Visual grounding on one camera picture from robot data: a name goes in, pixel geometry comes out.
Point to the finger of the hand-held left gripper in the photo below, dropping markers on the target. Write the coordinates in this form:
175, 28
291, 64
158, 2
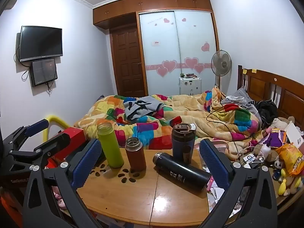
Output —
35, 126
55, 142

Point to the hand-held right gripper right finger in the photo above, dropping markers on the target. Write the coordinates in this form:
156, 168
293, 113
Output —
215, 165

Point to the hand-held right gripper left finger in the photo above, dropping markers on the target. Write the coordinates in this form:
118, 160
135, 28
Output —
86, 165

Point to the green bottle cup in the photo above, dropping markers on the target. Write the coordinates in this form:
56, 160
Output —
110, 144

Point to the black bottle cup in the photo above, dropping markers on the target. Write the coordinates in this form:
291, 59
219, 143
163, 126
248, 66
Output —
182, 171

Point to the dark blue tumbler cup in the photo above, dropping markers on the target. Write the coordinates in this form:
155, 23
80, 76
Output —
182, 144

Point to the brown bottle cup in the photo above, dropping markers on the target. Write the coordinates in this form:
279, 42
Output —
135, 155

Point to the yellow tube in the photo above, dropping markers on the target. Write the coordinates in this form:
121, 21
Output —
55, 120

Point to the red box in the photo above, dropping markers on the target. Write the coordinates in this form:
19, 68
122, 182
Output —
76, 135

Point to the white power strip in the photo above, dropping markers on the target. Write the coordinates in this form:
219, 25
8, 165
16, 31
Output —
250, 160

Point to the white plastic bottle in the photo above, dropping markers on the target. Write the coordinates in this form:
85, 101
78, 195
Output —
265, 150

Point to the colourful patchwork blanket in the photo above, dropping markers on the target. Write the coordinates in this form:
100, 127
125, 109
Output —
190, 110

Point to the purple doll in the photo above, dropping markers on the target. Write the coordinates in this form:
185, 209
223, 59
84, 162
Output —
275, 137

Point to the striped grey pillow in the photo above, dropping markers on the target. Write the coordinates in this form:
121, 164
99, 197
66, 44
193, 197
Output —
239, 96

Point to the black bag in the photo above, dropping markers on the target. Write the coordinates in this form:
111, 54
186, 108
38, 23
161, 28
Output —
267, 112

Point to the yellow plush toy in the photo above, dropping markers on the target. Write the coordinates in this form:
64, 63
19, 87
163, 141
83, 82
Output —
288, 184

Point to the orange snack bag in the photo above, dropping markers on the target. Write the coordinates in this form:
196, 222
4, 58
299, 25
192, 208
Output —
291, 159

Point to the beige plush toy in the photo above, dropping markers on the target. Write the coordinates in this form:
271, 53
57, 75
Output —
279, 123

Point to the grey and black cloth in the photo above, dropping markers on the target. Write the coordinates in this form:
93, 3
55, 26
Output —
142, 108

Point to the white suitcase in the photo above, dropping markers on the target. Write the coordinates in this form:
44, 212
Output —
190, 86

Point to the white cardboard box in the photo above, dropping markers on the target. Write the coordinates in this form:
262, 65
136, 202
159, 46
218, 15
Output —
294, 133

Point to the wooden bed headboard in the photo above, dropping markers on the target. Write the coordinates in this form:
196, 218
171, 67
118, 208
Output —
280, 90

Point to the standing fan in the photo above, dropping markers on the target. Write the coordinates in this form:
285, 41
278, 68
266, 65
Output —
221, 64

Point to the brown wooden door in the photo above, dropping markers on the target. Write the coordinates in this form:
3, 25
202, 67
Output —
128, 64

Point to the wooden wardrobe with glass doors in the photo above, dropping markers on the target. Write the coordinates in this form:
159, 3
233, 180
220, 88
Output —
159, 40

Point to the small wall monitor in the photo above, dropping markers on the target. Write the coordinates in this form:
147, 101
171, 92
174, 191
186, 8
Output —
44, 71

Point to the black wall television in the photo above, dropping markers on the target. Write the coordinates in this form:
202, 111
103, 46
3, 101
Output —
40, 43

